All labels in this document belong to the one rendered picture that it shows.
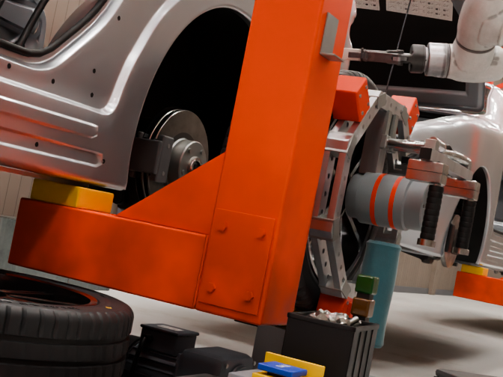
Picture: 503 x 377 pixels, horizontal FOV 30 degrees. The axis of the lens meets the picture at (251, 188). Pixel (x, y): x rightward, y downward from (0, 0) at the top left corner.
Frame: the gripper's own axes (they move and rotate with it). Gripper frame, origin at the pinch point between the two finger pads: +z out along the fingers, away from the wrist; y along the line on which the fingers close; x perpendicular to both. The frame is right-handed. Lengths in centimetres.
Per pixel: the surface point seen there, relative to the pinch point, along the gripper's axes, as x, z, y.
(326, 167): -26.0, 4.0, -26.3
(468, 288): -161, -104, 321
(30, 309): -42, 56, -98
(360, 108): -11.7, -3.2, -21.2
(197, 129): -26, 41, 24
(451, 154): -24.0, -29.2, -4.9
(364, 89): -7.0, -3.7, -19.9
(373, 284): -45, -7, -57
